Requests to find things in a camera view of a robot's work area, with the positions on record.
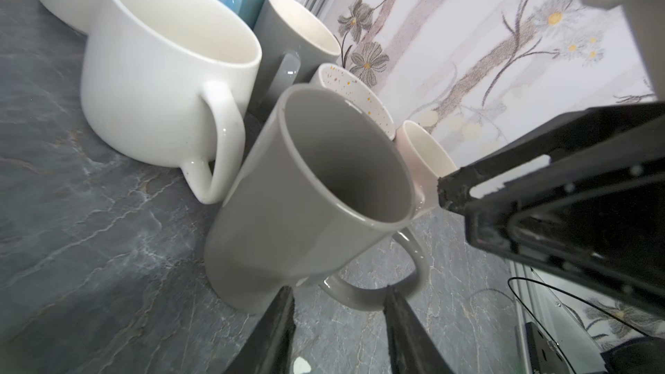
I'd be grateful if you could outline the pink mug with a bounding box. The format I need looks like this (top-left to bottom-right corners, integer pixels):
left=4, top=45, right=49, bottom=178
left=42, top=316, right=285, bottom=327
left=394, top=121, right=458, bottom=218

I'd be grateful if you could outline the cream speckled mug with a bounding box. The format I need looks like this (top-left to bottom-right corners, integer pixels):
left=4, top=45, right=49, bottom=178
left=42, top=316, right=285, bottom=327
left=309, top=63, right=396, bottom=140

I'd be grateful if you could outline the tall grey mug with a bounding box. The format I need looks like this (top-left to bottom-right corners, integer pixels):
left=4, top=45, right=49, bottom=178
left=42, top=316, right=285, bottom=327
left=204, top=84, right=429, bottom=314

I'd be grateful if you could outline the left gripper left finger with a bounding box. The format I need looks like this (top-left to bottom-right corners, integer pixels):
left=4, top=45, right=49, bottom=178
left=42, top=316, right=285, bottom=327
left=224, top=287, right=296, bottom=374

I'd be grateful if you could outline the small grey mug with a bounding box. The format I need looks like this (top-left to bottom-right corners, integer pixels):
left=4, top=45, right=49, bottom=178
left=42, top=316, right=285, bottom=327
left=249, top=0, right=341, bottom=121

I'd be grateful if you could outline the small cream white mug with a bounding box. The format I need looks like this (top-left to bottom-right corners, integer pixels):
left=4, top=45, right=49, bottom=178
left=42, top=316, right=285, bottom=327
left=81, top=0, right=263, bottom=204

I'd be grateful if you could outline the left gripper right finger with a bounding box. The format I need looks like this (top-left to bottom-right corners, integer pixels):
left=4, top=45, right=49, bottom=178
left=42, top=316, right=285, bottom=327
left=384, top=286, right=454, bottom=374

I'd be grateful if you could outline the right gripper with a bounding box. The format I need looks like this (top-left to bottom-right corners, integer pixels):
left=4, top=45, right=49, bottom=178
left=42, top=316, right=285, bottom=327
left=438, top=103, right=664, bottom=316

